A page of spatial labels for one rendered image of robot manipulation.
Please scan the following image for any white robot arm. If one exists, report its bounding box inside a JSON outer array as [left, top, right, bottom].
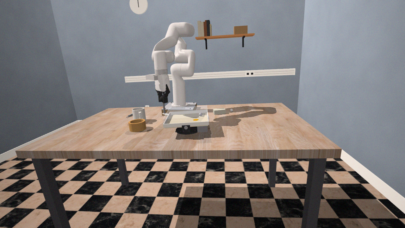
[[146, 22, 196, 107]]

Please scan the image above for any tan hollow ring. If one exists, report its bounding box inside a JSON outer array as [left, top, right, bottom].
[[128, 119, 146, 132]]

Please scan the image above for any grey mug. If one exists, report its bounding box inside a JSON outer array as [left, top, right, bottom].
[[132, 107, 146, 121]]

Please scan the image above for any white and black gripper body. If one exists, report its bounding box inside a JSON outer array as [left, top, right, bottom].
[[155, 74, 170, 92]]

